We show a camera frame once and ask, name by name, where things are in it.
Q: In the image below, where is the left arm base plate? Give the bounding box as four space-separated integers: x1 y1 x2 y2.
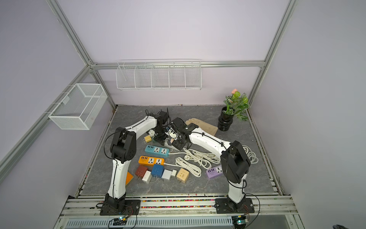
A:
100 199 141 216

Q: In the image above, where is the orange sponge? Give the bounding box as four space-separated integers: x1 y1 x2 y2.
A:
125 172 133 185

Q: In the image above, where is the beige work glove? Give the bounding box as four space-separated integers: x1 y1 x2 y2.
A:
185 118 218 136

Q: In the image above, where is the beige cube socket adapter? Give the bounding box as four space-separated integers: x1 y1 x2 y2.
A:
176 168 190 183

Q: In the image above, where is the red cube socket adapter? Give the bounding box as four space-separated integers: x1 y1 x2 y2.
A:
135 165 148 178

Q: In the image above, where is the orange power strip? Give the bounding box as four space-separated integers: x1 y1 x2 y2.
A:
138 156 165 167

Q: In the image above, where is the artificial plant in black pot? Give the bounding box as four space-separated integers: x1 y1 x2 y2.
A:
218 89 249 131

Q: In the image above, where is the yellow plug adapter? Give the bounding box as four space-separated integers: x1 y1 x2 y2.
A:
144 135 153 143

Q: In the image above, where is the small white plug adapter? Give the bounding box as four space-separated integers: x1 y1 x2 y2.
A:
171 169 177 177

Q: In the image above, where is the white wire wall shelf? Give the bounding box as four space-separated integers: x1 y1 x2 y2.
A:
115 59 203 90

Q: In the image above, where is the blue cube socket adapter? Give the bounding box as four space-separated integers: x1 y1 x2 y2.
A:
151 164 165 178

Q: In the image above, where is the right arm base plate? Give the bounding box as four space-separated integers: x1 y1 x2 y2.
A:
214 198 254 214

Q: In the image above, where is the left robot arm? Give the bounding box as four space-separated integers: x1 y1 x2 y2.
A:
108 110 169 200

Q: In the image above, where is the purple power strip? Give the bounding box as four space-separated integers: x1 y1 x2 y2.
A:
206 165 223 179

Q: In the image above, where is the white orange power strip cable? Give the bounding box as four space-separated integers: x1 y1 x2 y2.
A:
165 147 221 178

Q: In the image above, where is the white mesh wall basket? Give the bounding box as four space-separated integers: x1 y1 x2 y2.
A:
49 84 107 130

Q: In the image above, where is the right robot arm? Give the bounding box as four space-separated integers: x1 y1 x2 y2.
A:
167 118 251 205

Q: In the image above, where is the teal power strip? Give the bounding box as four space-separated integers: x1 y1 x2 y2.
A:
145 145 170 157

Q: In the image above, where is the white usb charger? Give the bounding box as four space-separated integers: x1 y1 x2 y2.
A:
162 169 172 180
142 171 152 184

